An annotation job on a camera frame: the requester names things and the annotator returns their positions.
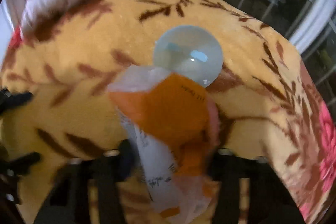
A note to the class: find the orange white wrapper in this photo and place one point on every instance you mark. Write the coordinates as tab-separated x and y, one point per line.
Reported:
173	113

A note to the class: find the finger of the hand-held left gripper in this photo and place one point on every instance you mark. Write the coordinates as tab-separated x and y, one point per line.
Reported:
21	163
15	100

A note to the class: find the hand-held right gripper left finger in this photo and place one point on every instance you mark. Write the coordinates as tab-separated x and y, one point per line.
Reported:
110	182

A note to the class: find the orange floral plush blanket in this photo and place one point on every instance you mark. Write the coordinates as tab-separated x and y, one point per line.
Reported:
78	61

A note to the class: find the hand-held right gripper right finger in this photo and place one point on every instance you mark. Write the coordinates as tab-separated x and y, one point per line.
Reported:
227	179

